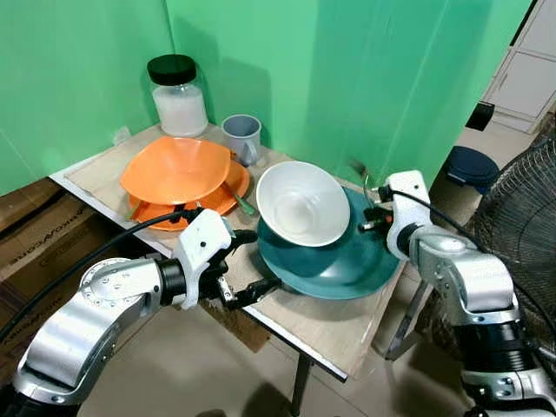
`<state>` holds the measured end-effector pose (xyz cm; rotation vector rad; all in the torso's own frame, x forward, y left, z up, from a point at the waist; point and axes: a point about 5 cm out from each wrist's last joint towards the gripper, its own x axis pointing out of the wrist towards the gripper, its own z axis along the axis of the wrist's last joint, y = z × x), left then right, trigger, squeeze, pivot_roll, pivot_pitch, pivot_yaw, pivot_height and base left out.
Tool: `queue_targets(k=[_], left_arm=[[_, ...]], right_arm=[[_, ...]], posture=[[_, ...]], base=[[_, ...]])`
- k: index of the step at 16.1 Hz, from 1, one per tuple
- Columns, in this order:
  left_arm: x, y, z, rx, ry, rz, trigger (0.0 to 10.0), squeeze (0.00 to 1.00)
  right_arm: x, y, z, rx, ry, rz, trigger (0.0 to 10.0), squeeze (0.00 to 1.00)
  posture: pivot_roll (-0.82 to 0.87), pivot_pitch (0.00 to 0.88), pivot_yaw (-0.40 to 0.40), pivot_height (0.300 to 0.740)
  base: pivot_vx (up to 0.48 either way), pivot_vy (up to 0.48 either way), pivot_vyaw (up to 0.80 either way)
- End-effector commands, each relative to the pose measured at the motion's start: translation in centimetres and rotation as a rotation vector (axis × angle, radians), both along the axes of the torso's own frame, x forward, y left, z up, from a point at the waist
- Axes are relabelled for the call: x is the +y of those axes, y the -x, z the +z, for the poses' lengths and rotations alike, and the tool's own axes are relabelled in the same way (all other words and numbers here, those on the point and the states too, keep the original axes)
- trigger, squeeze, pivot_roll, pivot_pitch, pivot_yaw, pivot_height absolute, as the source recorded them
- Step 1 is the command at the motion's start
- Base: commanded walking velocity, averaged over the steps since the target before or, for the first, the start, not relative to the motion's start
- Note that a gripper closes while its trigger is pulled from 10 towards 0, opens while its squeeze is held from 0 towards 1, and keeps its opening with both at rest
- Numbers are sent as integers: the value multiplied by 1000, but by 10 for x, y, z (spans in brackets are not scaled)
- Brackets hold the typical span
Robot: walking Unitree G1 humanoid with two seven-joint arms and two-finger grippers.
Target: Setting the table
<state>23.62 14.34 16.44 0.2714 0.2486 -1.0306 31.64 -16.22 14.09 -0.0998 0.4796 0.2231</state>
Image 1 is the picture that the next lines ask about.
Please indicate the white bowl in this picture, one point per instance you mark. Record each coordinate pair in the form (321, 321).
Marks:
(300, 204)

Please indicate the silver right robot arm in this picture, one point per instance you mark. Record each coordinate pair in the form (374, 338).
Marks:
(460, 278)

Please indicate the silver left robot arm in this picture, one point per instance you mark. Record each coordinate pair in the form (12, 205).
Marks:
(87, 317)

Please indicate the green spoon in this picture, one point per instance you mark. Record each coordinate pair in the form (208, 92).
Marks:
(246, 206)

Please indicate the orange plate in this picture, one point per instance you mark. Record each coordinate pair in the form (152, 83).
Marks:
(228, 193)

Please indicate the teal plate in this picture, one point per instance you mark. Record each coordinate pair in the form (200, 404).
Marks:
(339, 265)

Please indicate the orange bowl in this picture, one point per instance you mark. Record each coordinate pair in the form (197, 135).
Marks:
(174, 169)

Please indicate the grey mug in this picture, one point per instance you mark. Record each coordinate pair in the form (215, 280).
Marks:
(241, 137)

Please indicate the metal table leg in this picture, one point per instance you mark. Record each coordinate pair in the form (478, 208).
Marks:
(301, 382)

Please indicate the dark blue bin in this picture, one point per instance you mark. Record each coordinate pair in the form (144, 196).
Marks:
(473, 169)

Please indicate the grey metal stand leg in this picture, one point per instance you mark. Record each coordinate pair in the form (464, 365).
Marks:
(407, 326)

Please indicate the green backdrop screen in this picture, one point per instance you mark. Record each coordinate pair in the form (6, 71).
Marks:
(347, 78)

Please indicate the small black box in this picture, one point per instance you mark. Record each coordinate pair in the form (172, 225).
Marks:
(479, 115)

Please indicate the black standing fan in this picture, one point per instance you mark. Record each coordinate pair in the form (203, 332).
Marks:
(521, 217)

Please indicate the glass jar with black lid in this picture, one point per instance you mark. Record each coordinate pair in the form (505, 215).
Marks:
(180, 104)

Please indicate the small clear plastic clip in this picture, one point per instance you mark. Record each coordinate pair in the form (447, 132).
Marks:
(121, 135)

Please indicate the white cabinet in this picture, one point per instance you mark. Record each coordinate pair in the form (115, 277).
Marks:
(526, 82)

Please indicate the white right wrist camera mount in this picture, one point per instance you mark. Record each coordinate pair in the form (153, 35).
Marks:
(407, 195)

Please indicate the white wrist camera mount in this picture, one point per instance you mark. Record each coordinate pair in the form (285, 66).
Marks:
(407, 195)
(201, 239)

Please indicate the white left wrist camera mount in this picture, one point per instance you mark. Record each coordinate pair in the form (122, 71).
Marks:
(201, 239)

